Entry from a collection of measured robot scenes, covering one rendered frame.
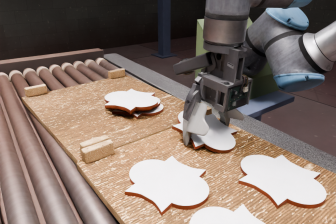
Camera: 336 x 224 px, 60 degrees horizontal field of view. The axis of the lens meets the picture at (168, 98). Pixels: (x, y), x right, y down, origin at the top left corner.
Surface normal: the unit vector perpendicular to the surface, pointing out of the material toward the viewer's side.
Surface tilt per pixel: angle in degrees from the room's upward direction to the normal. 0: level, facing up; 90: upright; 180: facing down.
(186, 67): 92
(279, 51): 69
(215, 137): 13
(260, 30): 84
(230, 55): 89
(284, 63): 73
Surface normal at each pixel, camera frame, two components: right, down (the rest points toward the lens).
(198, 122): -0.69, -0.19
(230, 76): -0.79, 0.22
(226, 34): -0.11, 0.40
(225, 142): 0.18, -0.85
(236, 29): 0.34, 0.39
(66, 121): 0.00, -0.93
